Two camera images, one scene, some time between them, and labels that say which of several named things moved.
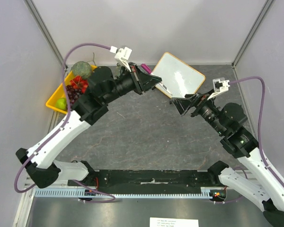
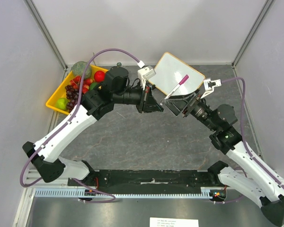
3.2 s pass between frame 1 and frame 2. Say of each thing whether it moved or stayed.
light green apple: stayed
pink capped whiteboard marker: moved
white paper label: stayed
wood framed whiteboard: stayed
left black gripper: moved
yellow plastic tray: stayed
